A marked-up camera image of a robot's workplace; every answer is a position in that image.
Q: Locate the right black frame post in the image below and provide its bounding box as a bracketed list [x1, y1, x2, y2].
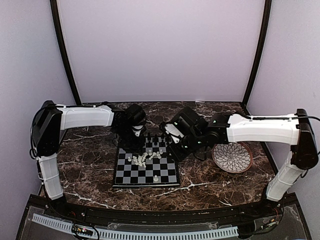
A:
[241, 0, 273, 108]

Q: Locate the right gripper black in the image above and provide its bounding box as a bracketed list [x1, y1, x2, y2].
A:
[166, 131, 205, 162]

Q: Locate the patterned ceramic plate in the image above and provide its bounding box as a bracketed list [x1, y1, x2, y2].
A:
[211, 142, 253, 174]

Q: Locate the white slotted cable duct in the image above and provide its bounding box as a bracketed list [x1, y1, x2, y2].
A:
[31, 213, 239, 240]

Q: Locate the black frame post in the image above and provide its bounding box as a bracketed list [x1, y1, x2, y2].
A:
[49, 0, 82, 105]
[241, 0, 273, 108]

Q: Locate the black grey chessboard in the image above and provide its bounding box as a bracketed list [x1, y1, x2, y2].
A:
[112, 135, 181, 188]

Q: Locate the left black frame post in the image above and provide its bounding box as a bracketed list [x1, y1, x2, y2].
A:
[49, 0, 82, 105]

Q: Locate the black front table rail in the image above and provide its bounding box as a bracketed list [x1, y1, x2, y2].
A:
[48, 197, 280, 225]

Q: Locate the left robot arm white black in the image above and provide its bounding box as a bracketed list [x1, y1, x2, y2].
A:
[29, 100, 147, 218]

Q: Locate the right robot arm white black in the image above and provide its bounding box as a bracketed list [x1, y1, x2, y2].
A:
[159, 107, 319, 217]

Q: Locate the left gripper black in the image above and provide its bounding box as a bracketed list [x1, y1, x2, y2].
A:
[114, 125, 146, 156]

